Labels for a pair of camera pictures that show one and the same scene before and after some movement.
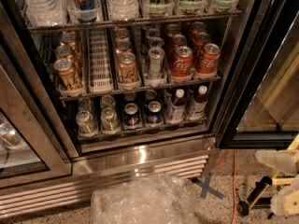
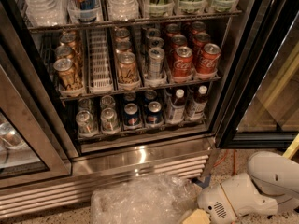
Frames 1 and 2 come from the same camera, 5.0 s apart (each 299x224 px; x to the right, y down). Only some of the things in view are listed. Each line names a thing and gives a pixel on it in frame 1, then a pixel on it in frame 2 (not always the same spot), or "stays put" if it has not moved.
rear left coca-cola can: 173,29 stays put
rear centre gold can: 122,35 stays put
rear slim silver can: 153,34 stays put
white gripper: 277,160 → 212,201
